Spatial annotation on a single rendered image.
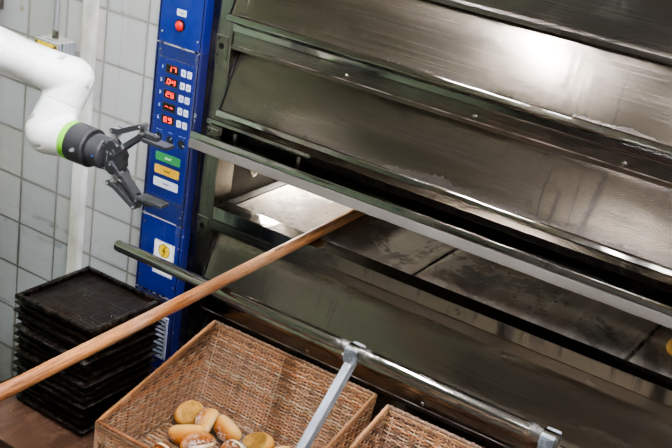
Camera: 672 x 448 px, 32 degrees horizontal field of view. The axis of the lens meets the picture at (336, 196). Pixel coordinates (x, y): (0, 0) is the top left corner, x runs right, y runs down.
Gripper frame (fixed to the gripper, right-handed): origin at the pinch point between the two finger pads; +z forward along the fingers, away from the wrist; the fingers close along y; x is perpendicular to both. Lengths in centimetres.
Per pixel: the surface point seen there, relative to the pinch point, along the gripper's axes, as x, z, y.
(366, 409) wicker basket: -49, 35, 66
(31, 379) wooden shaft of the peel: 45, 8, 29
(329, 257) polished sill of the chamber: -55, 13, 32
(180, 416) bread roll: -36, -15, 85
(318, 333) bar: -18, 35, 32
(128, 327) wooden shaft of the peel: 16.3, 7.5, 28.5
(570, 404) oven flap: -55, 84, 45
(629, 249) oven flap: -52, 89, 1
